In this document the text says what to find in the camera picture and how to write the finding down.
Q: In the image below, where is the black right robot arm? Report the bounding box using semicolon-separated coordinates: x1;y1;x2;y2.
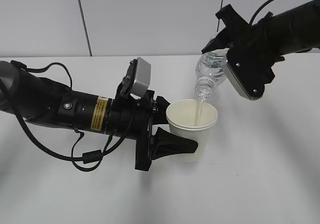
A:
202;0;320;55

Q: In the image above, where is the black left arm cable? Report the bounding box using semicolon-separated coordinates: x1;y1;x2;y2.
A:
0;60;126;172

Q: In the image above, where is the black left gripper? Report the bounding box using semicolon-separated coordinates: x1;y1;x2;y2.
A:
109;90;198;171

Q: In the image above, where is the clear plastic water bottle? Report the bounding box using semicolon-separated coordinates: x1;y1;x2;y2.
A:
194;48;228;98

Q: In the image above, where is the white paper cup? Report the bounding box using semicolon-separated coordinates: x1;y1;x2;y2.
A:
165;99;218;162

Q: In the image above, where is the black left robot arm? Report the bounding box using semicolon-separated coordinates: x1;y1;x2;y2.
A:
0;57;198;172

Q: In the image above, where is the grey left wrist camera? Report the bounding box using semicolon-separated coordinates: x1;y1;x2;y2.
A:
122;57;151;97

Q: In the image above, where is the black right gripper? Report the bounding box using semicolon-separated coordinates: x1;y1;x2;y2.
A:
201;4;274;52

